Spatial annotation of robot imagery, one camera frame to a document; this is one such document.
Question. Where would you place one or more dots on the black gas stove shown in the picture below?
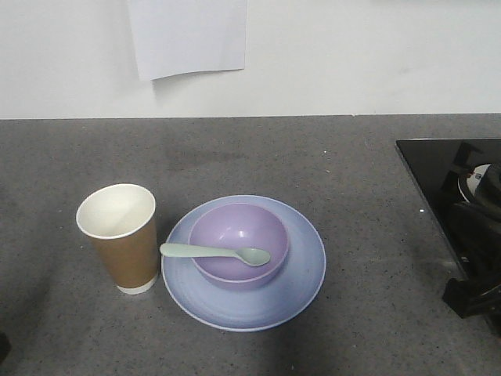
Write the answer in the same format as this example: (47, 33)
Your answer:
(436, 165)

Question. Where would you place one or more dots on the purple bowl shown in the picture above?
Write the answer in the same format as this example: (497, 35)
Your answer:
(235, 226)

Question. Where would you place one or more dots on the white paper sheet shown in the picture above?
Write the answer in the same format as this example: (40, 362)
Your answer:
(184, 37)

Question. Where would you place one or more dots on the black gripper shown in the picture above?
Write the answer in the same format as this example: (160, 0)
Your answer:
(474, 224)

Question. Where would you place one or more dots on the light blue plate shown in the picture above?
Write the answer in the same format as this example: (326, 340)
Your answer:
(281, 299)

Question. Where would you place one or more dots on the brown paper cup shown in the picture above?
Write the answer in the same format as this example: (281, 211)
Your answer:
(119, 220)

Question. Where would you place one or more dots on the white plastic spoon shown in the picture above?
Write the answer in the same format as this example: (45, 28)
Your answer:
(250, 256)

